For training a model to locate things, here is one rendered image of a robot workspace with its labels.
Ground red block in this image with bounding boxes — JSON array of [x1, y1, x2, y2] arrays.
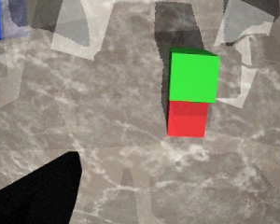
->
[[166, 96, 208, 137]]

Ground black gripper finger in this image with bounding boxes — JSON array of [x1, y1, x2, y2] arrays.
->
[[0, 152, 81, 224]]

